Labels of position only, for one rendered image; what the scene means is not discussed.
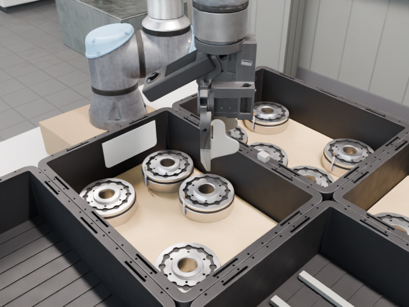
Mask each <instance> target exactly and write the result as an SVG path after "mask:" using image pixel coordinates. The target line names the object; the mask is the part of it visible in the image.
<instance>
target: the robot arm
mask: <svg viewBox="0 0 409 307"><path fill-rule="evenodd" d="M248 9H249V0H192V26H191V22H190V20H189V19H188V18H187V17H186V16H185V15H184V0H147V11H148V15H147V16H146V17H145V18H144V20H143V21H142V30H134V28H133V26H132V25H130V24H126V23H123V24H121V23H117V24H109V25H106V26H102V27H99V28H97V29H94V30H93V31H91V32H90V33H89V34H88V35H87V36H86V39H85V46H86V53H85V54H86V57H87V61H88V69H89V76H90V81H91V89H92V96H91V103H90V108H89V111H88V115H89V121H90V123H91V125H93V126H94V127H96V128H98V129H102V130H111V129H113V128H115V127H118V126H120V125H122V124H125V123H127V122H129V121H132V120H134V119H136V118H139V117H141V116H144V115H146V114H147V106H146V104H145V102H144V99H143V97H142V94H141V92H140V90H139V87H138V79H143V78H145V82H144V86H143V88H142V93H143V95H144V96H145V97H146V98H147V100H148V101H149V102H154V101H156V100H158V99H160V98H162V97H163V96H165V95H167V94H169V93H171V92H173V91H175V90H177V89H179V88H181V87H183V86H185V85H187V84H188V83H191V82H193V81H194V80H196V83H197V85H198V115H200V155H201V162H202V164H203V166H204V168H205V169H206V170H207V171H211V159H213V158H217V157H222V156H225V155H231V154H234V153H236V152H237V151H238V150H239V142H238V141H237V140H235V139H233V138H230V137H229V136H227V135H226V133H225V131H226V130H231V129H234V128H236V127H237V125H238V121H237V120H253V110H254V99H255V95H254V94H255V93H256V89H255V86H254V81H255V78H256V70H255V69H256V52H257V41H256V34H248V33H247V30H248ZM236 118H237V119H236ZM212 134H213V138H212V137H211V135H212Z"/></svg>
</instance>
